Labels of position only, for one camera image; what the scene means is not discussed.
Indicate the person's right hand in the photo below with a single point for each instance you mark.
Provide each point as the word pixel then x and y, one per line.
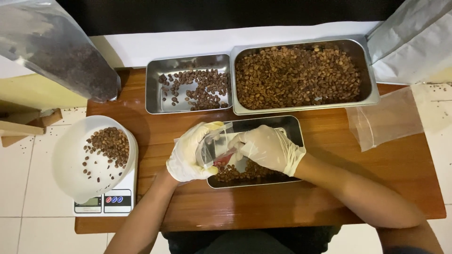
pixel 270 148

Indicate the person's left hand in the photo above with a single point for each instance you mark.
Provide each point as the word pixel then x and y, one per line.
pixel 183 158

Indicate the person's right fingers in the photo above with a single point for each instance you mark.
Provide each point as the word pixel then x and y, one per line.
pixel 238 146

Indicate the red scoop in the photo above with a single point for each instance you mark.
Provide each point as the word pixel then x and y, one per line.
pixel 223 160

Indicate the small clear zip bag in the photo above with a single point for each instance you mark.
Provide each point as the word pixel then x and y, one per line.
pixel 215 144

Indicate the coffee beans in small tray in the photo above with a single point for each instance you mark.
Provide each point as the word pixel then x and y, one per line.
pixel 247 173

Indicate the small steel tray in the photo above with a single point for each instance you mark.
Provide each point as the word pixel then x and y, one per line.
pixel 282 121

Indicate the coffee beans in medium tray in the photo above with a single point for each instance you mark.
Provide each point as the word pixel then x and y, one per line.
pixel 206 88

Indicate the coffee beans in large tray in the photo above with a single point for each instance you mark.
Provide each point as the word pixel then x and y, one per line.
pixel 296 76

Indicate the person's dark clothing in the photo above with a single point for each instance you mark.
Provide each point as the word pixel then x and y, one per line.
pixel 247 243

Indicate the medium steel tray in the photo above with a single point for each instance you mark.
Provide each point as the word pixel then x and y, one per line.
pixel 155 91

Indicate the coffee beans in white bowl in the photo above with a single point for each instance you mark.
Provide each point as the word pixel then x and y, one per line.
pixel 109 143

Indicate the white digital kitchen scale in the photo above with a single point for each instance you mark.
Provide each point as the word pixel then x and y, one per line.
pixel 118 201

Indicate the clear plastic bags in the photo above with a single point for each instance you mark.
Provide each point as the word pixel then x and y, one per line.
pixel 385 120

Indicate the large steel tray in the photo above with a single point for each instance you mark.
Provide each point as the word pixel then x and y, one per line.
pixel 367 70

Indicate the white plastic bowl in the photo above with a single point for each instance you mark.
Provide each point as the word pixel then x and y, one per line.
pixel 70 158

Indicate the silver foil bag of beans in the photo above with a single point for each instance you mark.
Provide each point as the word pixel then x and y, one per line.
pixel 60 49

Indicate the empty silver foil bag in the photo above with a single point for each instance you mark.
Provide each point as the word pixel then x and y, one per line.
pixel 413 42

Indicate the wooden planks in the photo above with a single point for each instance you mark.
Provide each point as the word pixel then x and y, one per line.
pixel 24 127

